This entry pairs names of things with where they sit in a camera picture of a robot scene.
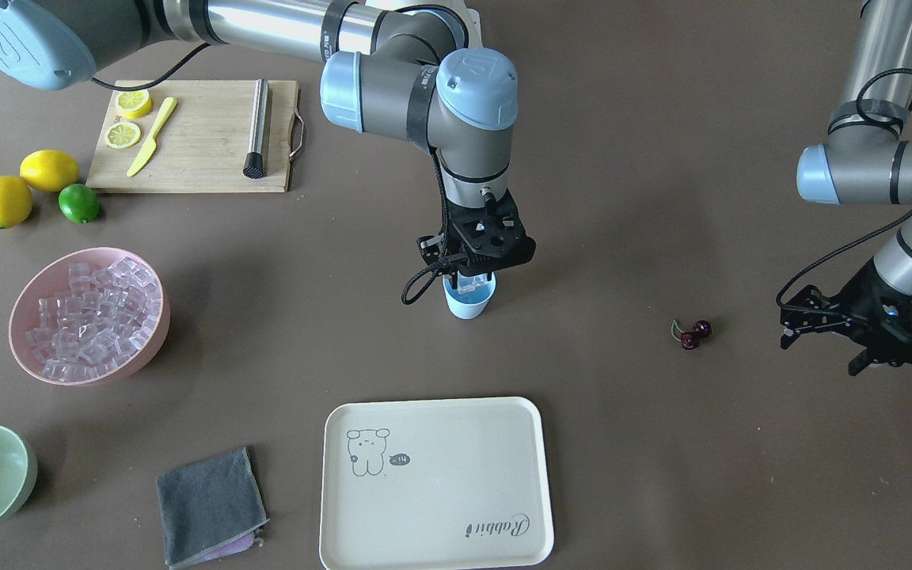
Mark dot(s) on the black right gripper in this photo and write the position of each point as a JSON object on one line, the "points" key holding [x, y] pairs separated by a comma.
{"points": [[429, 247]]}

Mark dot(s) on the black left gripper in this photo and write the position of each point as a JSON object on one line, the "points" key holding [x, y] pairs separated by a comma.
{"points": [[854, 297]]}

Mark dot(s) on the dark red cherry pair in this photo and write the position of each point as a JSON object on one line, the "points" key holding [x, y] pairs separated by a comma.
{"points": [[690, 339]]}

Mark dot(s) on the clear ice cubes pile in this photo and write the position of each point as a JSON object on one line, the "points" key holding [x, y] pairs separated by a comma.
{"points": [[92, 317]]}

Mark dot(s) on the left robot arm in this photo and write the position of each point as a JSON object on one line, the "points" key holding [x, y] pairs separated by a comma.
{"points": [[866, 159]]}

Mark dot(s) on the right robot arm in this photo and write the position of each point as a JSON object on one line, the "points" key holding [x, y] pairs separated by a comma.
{"points": [[416, 73]]}

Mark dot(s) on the light blue plastic cup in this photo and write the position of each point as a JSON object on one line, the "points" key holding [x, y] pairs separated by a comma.
{"points": [[472, 299]]}

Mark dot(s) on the cream rabbit serving tray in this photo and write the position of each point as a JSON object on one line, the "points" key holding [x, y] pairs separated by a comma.
{"points": [[456, 483]]}

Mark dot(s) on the steel muddler black tip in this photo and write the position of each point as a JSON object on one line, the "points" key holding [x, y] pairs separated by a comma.
{"points": [[255, 159]]}

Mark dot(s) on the bamboo cutting board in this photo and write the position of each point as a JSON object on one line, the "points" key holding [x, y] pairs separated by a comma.
{"points": [[203, 145]]}

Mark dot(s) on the yellow plastic knife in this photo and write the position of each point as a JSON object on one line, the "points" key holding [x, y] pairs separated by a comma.
{"points": [[149, 145]]}

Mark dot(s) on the grey folded cloth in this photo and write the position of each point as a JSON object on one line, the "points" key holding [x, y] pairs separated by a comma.
{"points": [[210, 509]]}

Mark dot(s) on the lemon half lower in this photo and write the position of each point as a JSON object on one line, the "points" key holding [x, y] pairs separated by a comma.
{"points": [[122, 135]]}

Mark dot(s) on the lemon slice upper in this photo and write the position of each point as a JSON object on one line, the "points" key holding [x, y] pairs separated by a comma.
{"points": [[133, 104]]}

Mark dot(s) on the green lime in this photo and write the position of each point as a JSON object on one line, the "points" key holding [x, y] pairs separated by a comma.
{"points": [[79, 203]]}

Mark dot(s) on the pink bowl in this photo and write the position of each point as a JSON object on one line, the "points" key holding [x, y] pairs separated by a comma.
{"points": [[139, 348]]}

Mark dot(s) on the yellow lemon upper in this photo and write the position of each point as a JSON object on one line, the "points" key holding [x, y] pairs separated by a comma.
{"points": [[49, 170]]}

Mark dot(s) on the yellow lemon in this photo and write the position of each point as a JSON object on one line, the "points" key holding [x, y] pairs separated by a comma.
{"points": [[16, 202], [49, 170]]}

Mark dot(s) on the yellow lemon lower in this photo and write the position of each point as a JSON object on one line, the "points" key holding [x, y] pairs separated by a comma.
{"points": [[16, 202]]}

